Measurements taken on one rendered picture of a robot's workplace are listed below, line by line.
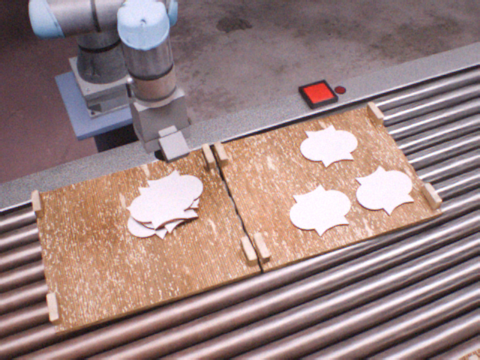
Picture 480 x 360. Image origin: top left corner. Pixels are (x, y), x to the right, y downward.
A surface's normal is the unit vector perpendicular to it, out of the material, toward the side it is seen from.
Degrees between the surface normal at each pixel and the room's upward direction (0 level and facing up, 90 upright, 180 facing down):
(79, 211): 0
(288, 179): 0
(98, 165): 0
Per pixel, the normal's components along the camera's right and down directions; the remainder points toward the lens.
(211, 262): -0.02, -0.63
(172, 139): 0.19, -0.26
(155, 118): 0.46, 0.68
